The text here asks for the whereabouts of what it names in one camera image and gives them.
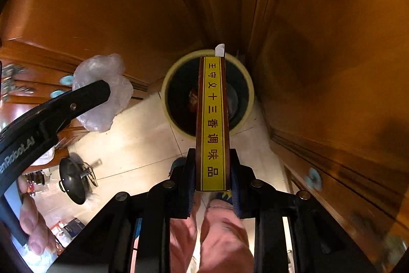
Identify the clear plastic bag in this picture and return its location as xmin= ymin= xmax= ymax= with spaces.
xmin=72 ymin=53 xmax=133 ymax=132

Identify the yellow red spice box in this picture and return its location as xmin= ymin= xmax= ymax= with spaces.
xmin=196 ymin=56 xmax=230 ymax=192

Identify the beige rimmed trash bin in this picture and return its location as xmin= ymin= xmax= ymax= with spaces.
xmin=161 ymin=49 xmax=254 ymax=139

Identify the person's left hand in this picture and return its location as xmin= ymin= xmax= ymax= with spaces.
xmin=18 ymin=176 xmax=56 ymax=255

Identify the wok on floor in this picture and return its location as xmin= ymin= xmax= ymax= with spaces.
xmin=58 ymin=157 xmax=98 ymax=205

